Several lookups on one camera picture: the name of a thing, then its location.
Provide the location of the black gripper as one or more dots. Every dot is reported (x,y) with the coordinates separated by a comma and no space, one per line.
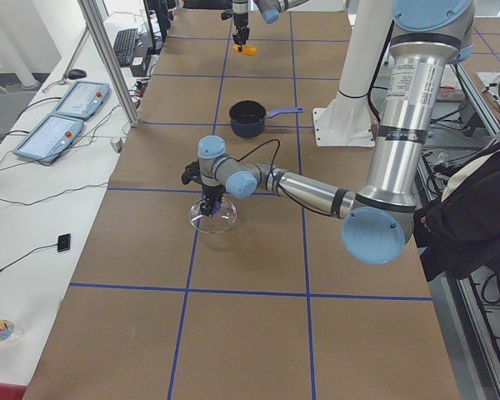
(212,192)
(240,20)

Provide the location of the yellow plastic corn cob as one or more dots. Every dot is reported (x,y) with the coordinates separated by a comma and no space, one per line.
(246,50)

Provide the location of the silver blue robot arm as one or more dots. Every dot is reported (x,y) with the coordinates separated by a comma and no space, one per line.
(377,219)
(239,12)

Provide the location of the dark blue saucepan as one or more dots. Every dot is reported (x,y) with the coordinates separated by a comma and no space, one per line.
(247,117)

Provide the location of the black keyboard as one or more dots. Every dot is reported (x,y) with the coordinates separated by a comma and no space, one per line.
(124,46)

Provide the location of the small black square device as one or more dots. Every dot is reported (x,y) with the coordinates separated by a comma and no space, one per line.
(64,242)

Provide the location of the upper teach pendant tablet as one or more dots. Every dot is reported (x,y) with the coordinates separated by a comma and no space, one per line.
(83,99)

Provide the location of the teach pendant tablet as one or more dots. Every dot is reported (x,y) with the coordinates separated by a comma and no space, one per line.
(83,99)
(45,143)

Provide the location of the black computer mouse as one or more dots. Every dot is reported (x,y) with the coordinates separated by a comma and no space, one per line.
(76,73)

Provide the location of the lower teach pendant tablet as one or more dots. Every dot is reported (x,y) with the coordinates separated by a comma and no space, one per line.
(45,143)

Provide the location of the red yellow plastic bottle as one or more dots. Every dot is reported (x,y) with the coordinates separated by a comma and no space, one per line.
(9,331)

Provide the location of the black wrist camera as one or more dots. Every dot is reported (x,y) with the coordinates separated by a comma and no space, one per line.
(225,15)
(192,173)

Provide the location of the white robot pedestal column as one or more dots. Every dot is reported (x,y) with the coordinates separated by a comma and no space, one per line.
(346,119)

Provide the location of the aluminium frame post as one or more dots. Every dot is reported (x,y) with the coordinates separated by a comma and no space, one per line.
(94,21)

